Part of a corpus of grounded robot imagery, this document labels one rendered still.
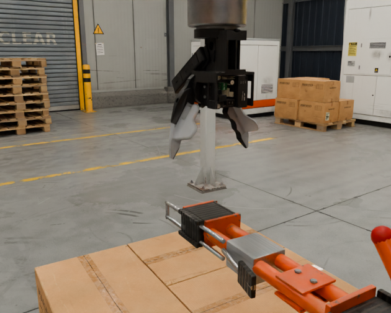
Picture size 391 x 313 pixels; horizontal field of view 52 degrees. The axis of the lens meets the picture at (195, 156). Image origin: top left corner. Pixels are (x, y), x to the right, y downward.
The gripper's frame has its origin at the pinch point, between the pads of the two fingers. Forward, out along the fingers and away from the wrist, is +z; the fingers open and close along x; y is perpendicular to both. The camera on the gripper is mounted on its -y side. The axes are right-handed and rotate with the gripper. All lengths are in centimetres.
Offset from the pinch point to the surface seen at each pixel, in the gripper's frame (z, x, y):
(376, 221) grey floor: 122, 260, -135
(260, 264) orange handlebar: 12.8, -1.4, 16.0
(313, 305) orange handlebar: 13.1, -1.9, 26.4
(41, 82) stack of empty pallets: 33, 103, -700
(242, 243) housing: 12.1, -0.4, 10.5
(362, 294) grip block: 11.0, 2.2, 29.9
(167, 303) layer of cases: 68, 18, -54
